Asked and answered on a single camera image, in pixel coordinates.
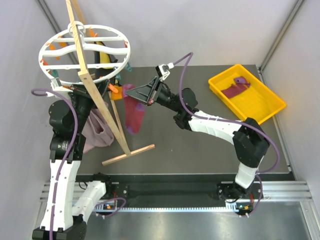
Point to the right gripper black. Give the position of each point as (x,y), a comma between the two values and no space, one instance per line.
(146,94)

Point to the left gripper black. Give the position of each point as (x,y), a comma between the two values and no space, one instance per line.
(80,90)

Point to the maroon orange striped sock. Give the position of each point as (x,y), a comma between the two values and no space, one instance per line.
(134,110)

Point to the pink sock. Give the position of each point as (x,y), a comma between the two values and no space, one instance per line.
(96,131)

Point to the white round clip hanger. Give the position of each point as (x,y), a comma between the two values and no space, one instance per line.
(65,52)

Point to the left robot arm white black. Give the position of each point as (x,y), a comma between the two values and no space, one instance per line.
(65,219)

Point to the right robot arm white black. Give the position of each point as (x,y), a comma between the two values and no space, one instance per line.
(246,136)

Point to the orange plastic clip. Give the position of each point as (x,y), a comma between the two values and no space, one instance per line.
(113,88)

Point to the black yellow sock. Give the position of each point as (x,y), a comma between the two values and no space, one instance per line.
(104,58)

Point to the maroon sock flat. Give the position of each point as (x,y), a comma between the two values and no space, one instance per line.
(234,90)

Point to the purple sock piece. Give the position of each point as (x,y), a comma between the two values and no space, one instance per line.
(242,80)

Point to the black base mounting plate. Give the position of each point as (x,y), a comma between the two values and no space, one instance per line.
(213,185)

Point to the yellow plastic tray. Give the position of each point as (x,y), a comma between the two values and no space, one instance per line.
(257,102)

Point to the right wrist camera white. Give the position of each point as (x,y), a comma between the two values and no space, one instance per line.
(163,70)

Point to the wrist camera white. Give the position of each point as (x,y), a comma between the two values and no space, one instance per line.
(58,88)
(163,70)

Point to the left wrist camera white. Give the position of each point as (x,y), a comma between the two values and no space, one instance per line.
(58,88)

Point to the grey slotted cable duct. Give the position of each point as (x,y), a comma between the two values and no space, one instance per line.
(226,208)

